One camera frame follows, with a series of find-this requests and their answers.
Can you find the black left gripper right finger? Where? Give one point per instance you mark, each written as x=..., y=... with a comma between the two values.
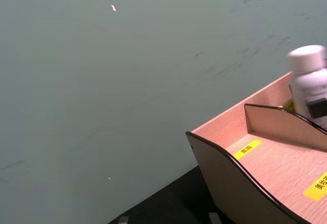
x=213, y=219

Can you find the wooden desk organizer box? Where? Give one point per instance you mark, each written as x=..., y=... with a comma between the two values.
x=270, y=173

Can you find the white plastic bottle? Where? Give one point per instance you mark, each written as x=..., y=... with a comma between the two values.
x=306, y=86

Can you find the small yellow label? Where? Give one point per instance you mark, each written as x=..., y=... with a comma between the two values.
x=247, y=149

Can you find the large yellow label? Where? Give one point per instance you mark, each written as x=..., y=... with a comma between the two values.
x=318, y=188

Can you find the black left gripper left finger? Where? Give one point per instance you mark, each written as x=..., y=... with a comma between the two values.
x=123, y=220

